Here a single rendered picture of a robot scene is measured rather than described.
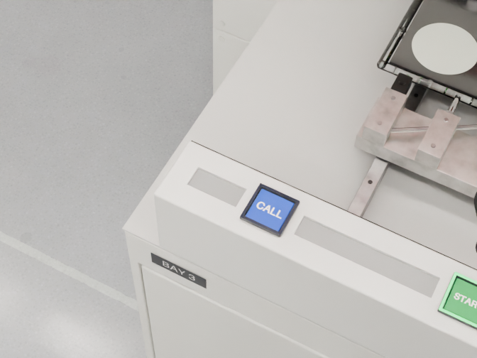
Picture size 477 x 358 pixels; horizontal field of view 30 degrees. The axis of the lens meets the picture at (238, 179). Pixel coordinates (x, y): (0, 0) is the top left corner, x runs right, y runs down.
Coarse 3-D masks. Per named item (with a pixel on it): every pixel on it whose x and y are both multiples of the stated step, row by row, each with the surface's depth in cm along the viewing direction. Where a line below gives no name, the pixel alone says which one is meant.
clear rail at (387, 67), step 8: (384, 64) 131; (392, 64) 131; (392, 72) 131; (408, 72) 130; (416, 80) 130; (424, 80) 129; (432, 80) 130; (432, 88) 129; (440, 88) 129; (448, 88) 129; (448, 96) 129; (456, 96) 128; (464, 96) 128; (472, 104) 128
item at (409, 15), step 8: (416, 0) 138; (408, 8) 138; (416, 8) 137; (408, 16) 136; (400, 24) 135; (408, 24) 136; (400, 32) 134; (392, 40) 133; (392, 48) 133; (384, 56) 132
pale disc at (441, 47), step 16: (432, 32) 135; (448, 32) 135; (464, 32) 135; (416, 48) 133; (432, 48) 133; (448, 48) 133; (464, 48) 133; (432, 64) 131; (448, 64) 132; (464, 64) 132
